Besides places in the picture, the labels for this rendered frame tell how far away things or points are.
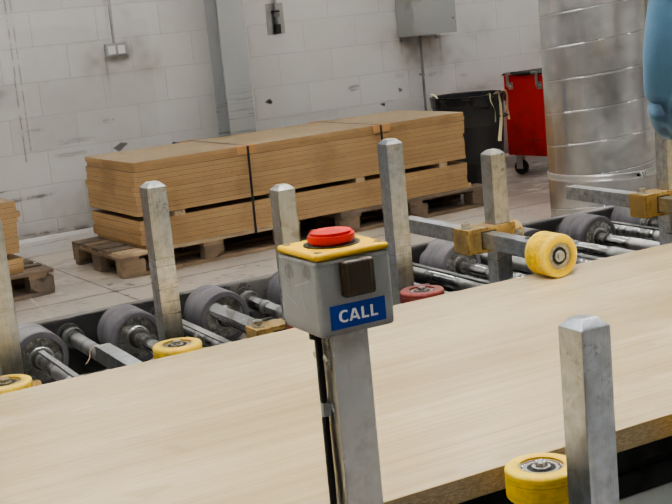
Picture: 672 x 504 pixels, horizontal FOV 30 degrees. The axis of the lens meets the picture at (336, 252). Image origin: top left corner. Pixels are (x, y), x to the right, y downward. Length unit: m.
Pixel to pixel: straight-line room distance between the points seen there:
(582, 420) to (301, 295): 0.33
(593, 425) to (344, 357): 0.29
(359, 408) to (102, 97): 7.61
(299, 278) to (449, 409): 0.61
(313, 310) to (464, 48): 9.13
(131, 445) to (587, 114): 4.03
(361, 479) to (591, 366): 0.26
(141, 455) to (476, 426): 0.41
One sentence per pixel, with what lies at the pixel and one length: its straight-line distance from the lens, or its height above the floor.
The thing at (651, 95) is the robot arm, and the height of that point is 1.36.
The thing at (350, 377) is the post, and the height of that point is 1.11.
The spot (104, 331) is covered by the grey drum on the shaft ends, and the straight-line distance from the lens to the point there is 2.59.
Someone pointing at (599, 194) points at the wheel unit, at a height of 0.95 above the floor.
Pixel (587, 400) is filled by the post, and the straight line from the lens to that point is 1.21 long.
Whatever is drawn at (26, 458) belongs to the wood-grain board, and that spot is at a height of 0.90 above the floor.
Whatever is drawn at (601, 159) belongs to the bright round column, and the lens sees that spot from 5.45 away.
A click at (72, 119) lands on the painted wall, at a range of 8.54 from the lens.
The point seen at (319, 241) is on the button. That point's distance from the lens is 1.03.
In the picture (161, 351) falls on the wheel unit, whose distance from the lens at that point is 2.02.
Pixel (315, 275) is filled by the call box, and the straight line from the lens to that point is 1.01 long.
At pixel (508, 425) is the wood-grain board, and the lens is 1.54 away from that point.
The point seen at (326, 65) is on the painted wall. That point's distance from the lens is 9.39.
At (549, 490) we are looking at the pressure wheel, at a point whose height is 0.89.
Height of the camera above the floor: 1.41
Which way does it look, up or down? 11 degrees down
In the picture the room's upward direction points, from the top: 5 degrees counter-clockwise
